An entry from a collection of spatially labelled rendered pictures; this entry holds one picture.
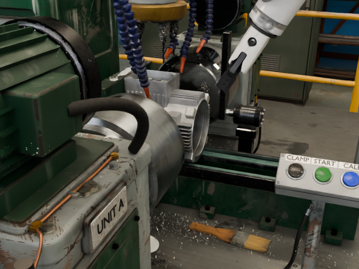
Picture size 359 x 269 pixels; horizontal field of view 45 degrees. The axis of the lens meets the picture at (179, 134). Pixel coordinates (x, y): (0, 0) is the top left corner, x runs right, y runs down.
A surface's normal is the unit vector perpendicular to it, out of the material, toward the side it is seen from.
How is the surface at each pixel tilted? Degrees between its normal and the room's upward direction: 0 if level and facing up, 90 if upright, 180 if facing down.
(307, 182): 39
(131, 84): 90
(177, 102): 88
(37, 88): 0
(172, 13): 90
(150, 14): 90
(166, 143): 66
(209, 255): 0
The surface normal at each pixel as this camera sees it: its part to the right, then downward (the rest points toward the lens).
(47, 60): 0.73, -0.49
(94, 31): 0.95, 0.14
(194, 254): 0.01, -0.92
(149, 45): -0.40, 0.36
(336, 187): -0.20, -0.47
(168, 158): 0.92, -0.07
